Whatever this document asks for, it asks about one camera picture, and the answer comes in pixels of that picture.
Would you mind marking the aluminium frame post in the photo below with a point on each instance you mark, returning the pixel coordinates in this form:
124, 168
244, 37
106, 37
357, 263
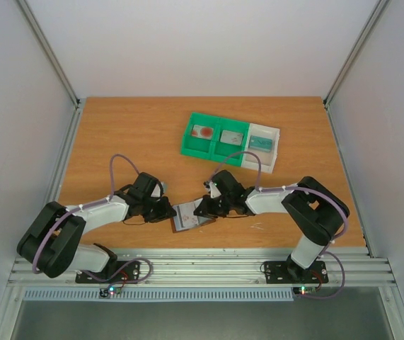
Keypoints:
33, 24
365, 33

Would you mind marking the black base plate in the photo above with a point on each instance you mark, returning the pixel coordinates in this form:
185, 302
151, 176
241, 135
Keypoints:
278, 272
119, 272

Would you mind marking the controller board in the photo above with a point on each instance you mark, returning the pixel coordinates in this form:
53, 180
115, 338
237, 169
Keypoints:
303, 290
109, 292

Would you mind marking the card with red circles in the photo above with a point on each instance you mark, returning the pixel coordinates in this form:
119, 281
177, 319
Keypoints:
202, 132

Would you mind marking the right aluminium frame post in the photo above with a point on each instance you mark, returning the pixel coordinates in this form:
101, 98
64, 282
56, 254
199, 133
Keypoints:
365, 33

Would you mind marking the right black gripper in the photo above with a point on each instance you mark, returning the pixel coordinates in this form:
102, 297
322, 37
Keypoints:
212, 206

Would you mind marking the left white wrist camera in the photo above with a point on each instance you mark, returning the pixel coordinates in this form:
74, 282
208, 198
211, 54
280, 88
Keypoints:
159, 190

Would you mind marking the teal card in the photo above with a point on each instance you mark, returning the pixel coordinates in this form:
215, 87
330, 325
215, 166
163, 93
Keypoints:
259, 143

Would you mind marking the right controller board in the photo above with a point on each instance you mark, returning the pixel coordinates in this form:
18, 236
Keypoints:
303, 290

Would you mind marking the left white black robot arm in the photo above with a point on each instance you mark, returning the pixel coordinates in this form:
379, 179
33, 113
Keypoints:
52, 242

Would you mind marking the grey slotted cable duct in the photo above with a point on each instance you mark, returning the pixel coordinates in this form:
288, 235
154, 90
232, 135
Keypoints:
160, 295

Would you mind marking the white card with pink marks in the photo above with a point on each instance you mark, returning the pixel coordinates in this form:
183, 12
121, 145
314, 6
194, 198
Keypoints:
185, 218

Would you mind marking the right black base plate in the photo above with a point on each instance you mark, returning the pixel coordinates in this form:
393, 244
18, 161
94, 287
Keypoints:
278, 272

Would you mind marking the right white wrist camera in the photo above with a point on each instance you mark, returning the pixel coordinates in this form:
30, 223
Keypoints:
212, 189

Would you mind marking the green bin middle compartment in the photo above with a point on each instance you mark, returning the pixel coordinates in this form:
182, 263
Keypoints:
220, 151

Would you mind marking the brown leather card holder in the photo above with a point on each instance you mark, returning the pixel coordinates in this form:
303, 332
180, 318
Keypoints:
207, 220

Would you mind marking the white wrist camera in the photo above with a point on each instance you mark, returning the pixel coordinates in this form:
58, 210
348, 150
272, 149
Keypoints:
212, 189
159, 190

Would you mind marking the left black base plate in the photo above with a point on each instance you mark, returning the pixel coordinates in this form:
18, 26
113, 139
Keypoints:
119, 272

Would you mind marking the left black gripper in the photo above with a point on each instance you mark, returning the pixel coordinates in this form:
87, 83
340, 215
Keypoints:
165, 213

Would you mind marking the left aluminium frame post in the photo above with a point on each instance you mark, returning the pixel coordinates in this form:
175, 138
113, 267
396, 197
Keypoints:
33, 24

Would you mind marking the left controller board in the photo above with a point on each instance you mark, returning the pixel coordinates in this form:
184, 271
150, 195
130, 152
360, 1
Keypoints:
109, 292

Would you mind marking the grey silver card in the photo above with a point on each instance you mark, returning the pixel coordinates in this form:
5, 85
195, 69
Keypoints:
231, 137

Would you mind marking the aluminium front rail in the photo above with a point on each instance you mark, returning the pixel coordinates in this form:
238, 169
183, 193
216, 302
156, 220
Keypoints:
242, 267

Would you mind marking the white plastic bin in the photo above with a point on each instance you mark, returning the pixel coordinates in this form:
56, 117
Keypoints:
267, 159

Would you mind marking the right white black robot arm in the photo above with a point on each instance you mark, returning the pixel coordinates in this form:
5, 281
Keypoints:
318, 213

